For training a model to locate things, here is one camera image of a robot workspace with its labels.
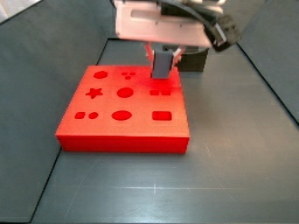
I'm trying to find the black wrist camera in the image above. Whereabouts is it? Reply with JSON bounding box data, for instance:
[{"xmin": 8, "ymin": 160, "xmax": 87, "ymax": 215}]
[{"xmin": 158, "ymin": 0, "xmax": 242, "ymax": 52}]

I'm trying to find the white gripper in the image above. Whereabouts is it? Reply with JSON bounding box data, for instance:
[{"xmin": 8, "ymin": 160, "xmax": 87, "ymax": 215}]
[{"xmin": 114, "ymin": 0, "xmax": 211, "ymax": 70}]

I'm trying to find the dark curved holder stand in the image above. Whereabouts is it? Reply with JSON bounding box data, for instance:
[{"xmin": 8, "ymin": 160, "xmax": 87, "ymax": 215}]
[{"xmin": 178, "ymin": 48, "xmax": 208, "ymax": 72}]

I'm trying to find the red shape sorter board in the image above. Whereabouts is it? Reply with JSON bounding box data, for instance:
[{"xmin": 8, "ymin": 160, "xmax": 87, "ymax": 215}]
[{"xmin": 56, "ymin": 66, "xmax": 191, "ymax": 154}]

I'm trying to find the blue arch peg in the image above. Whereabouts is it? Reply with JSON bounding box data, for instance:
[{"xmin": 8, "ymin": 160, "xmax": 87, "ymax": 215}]
[{"xmin": 151, "ymin": 50, "xmax": 174, "ymax": 79}]

